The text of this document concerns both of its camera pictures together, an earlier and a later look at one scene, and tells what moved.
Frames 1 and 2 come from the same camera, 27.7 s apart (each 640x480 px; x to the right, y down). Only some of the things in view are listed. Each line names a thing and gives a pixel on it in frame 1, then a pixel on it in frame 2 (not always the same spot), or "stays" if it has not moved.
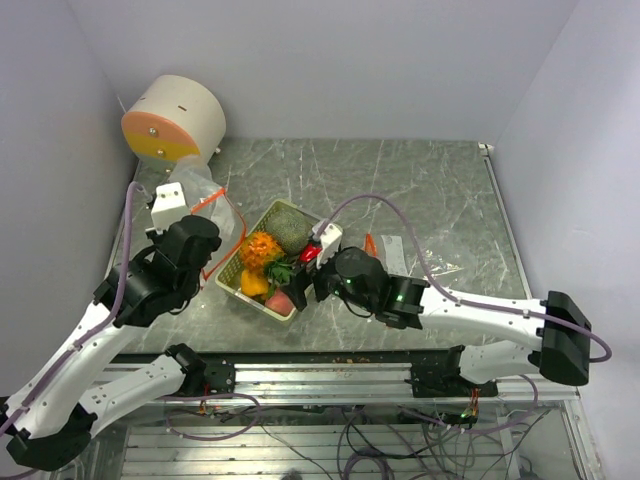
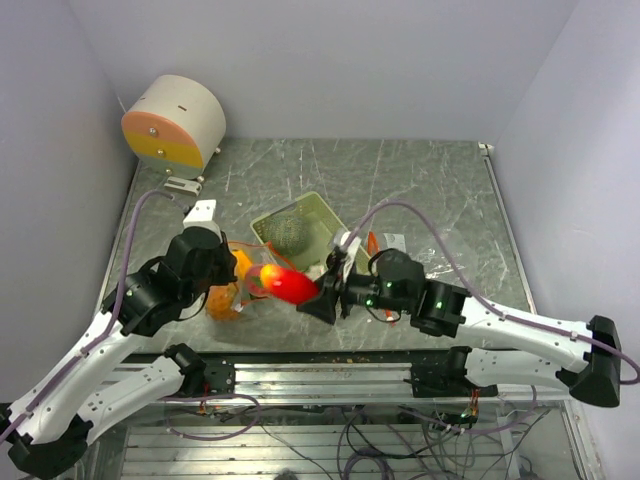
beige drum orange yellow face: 172,118 stays
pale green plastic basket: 229,278 to 303,232
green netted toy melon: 290,230 stays
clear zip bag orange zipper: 208,198 to 264,273
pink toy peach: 280,302 to 253,280
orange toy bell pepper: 252,285 to 243,263
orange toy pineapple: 258,249 to 220,301
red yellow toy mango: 310,251 to 287,285
